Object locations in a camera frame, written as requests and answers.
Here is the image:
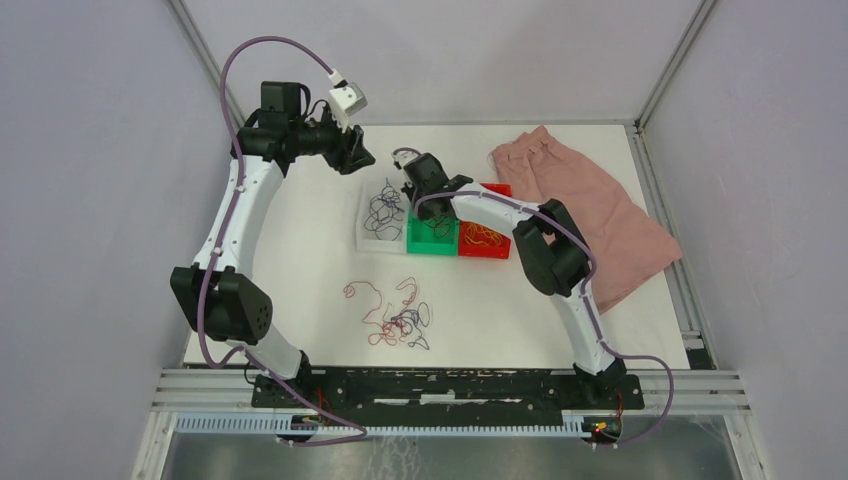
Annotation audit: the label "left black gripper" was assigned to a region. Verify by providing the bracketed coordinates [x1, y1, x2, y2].
[290, 105, 376, 175]

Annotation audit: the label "red cables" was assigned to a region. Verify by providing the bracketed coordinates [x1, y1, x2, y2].
[423, 215, 460, 242]

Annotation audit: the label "yellow cable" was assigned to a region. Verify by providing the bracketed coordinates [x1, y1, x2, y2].
[460, 222, 509, 252]

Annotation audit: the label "dark blue cables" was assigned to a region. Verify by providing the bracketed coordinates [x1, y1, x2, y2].
[362, 177, 408, 242]

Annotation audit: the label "coloured cable pile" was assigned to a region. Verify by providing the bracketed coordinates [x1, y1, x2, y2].
[341, 275, 433, 352]

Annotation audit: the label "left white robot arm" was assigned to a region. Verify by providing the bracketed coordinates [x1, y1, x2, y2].
[170, 80, 375, 407]

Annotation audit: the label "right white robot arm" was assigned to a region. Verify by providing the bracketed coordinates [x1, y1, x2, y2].
[392, 147, 627, 408]

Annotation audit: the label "green plastic bin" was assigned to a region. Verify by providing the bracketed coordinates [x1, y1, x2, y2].
[406, 205, 459, 256]

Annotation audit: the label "red plastic bin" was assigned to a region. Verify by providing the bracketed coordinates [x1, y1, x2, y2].
[458, 221, 512, 260]

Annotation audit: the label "clear plastic bin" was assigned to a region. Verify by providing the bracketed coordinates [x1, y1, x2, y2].
[354, 177, 409, 254]

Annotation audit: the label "pink cloth shorts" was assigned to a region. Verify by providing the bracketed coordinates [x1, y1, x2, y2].
[491, 126, 683, 313]

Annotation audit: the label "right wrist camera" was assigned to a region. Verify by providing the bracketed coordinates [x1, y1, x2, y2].
[391, 147, 422, 170]

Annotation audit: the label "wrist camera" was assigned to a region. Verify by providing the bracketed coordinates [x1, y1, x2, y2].
[391, 147, 422, 170]
[328, 81, 368, 131]

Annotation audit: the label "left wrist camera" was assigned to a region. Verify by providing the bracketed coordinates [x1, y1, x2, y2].
[328, 81, 368, 131]

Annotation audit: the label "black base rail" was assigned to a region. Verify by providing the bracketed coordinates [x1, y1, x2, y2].
[251, 367, 645, 429]

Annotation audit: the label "white slotted cable duct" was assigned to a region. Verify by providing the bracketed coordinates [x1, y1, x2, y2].
[173, 411, 624, 439]

